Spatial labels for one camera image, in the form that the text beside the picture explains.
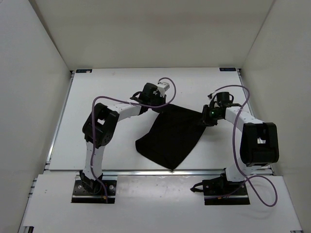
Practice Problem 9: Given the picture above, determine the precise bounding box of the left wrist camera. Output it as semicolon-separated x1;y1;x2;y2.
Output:
156;82;170;96

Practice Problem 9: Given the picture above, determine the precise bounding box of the blue label sticker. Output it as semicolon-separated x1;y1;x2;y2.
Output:
75;69;92;73
219;67;237;72

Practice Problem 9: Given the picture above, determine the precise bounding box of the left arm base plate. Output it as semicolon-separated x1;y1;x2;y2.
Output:
71;176;119;204

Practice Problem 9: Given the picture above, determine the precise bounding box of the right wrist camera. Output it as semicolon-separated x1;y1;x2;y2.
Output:
207;92;215;100

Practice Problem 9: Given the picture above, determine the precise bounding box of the aluminium rail front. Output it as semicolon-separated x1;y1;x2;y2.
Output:
103;169;223;176

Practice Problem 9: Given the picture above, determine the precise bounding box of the left blue label sticker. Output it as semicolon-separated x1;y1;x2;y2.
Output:
75;69;92;73

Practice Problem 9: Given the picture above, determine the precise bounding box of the black skirt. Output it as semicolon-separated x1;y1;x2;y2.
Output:
135;104;205;170

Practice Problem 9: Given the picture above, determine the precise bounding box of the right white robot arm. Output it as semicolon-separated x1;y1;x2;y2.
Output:
200;92;279;195

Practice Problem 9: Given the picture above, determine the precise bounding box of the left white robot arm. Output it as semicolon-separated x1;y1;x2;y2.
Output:
80;82;170;193

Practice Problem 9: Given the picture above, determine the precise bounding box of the right blue label sticker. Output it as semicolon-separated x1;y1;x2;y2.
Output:
219;67;237;72

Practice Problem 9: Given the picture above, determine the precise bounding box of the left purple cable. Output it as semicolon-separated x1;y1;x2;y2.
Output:
89;77;177;195

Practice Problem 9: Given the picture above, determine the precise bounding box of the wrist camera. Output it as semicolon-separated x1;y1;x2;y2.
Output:
207;92;215;100
156;82;170;96

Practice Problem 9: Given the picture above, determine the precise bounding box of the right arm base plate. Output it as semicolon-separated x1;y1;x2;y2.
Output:
190;174;250;206

